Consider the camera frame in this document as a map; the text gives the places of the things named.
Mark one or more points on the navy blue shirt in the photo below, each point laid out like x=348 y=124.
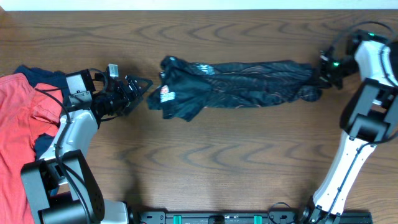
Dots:
x=44 y=81

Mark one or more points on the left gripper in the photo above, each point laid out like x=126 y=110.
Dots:
x=128 y=102

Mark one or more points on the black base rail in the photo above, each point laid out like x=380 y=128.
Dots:
x=272 y=217

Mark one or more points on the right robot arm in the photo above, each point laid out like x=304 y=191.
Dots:
x=368 y=120

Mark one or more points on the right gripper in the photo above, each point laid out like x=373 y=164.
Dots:
x=322 y=69

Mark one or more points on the black garment at right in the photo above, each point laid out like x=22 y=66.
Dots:
x=394 y=58

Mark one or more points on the red shirt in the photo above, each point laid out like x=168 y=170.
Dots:
x=26 y=114

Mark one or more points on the black patterned sports jersey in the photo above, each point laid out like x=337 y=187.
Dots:
x=188 y=87

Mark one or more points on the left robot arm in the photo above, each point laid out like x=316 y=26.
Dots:
x=60 y=186

